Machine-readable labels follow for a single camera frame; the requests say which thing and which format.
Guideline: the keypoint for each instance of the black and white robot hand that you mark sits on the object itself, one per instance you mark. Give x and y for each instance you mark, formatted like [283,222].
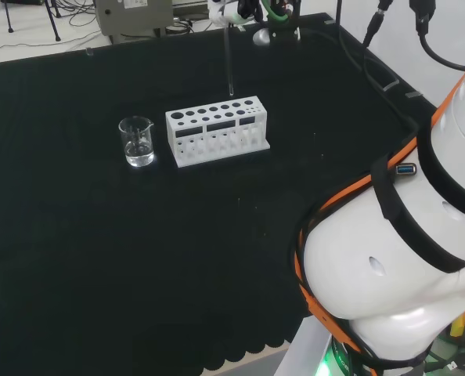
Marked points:
[226,11]

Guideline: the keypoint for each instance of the clear glass rod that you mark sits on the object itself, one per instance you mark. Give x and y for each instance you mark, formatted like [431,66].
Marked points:
[228,58]

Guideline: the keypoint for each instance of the white test tube rack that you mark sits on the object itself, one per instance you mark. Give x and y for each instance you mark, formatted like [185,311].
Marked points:
[201,117]

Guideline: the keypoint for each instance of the clear glass beaker with water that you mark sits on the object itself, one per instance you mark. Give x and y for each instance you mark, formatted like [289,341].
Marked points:
[138,150]

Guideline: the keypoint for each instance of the grey equipment box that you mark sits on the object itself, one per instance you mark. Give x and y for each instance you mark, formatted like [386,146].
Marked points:
[138,15]

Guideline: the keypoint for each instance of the clear tape strip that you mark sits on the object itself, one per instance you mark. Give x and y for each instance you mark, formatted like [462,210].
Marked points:
[414,95]
[330,22]
[89,51]

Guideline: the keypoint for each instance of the black tripod leg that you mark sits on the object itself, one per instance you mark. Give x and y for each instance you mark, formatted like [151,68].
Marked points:
[53,19]
[7,15]

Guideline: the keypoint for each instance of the blue usb plug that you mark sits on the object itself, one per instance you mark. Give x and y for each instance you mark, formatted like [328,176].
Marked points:
[406,169]

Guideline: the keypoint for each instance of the black bench cloth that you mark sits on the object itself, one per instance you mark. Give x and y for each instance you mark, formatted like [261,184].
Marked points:
[138,254]

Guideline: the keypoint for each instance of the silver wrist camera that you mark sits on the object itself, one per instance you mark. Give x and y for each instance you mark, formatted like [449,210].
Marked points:
[262,37]

